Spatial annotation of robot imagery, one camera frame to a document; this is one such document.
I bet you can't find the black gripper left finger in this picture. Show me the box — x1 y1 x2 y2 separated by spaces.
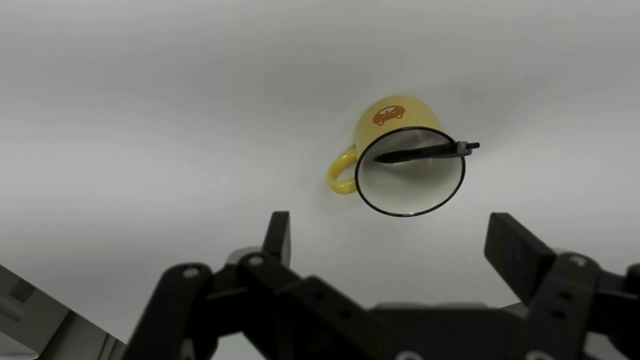
260 210 294 269

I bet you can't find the black pen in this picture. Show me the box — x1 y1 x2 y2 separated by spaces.
374 141 483 167

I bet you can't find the yellow enamel mug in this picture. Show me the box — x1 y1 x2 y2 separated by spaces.
327 94 468 219

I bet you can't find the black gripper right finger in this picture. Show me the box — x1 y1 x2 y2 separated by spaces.
483 213 559 306

